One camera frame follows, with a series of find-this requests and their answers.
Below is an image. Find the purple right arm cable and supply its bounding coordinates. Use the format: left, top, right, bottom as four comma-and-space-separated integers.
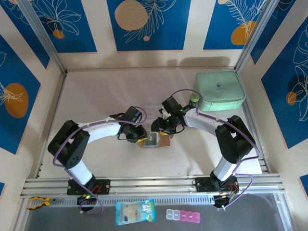
168, 89, 262, 210

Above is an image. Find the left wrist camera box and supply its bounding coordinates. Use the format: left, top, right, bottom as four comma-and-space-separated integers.
121, 105, 143, 124

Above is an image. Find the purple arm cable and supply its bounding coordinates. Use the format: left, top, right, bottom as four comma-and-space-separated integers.
168, 89, 262, 210
52, 105, 148, 217

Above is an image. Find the grey metal shelf panel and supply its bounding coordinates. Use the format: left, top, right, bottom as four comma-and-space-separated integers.
14, 192, 295, 231

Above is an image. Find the aluminium mounting rail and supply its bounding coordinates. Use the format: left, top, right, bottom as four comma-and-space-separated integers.
20, 173, 286, 199

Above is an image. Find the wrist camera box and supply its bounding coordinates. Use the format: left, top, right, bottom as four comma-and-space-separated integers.
161, 96, 183, 114
121, 105, 143, 124

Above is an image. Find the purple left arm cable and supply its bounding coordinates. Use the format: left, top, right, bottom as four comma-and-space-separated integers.
52, 105, 148, 217

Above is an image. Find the aluminium frame post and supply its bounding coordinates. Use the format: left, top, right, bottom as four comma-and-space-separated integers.
18, 0, 67, 74
234, 0, 278, 74

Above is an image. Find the blue wet wipes packet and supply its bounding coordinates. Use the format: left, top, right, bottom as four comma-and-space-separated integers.
115, 198, 157, 226

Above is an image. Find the white and pink pill organizer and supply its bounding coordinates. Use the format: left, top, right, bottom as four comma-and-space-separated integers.
166, 208, 201, 224

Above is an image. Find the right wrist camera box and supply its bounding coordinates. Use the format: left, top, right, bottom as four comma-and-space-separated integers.
161, 96, 183, 114

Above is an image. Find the black base electronics module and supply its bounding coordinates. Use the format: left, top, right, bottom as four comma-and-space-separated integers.
213, 192, 239, 210
77, 193, 98, 206

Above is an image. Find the green-capped dark bottle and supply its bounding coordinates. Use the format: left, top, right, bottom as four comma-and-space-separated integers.
188, 92, 201, 108

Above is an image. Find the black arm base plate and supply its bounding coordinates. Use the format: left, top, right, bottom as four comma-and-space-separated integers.
66, 179, 111, 195
195, 177, 239, 193

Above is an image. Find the dark picture card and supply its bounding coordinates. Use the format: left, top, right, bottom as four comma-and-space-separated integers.
143, 134, 158, 147

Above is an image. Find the grey slotted cable duct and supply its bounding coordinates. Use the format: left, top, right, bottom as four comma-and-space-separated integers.
26, 195, 217, 209

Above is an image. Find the mint green zip pouch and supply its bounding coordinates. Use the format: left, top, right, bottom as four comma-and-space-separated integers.
194, 70, 246, 112

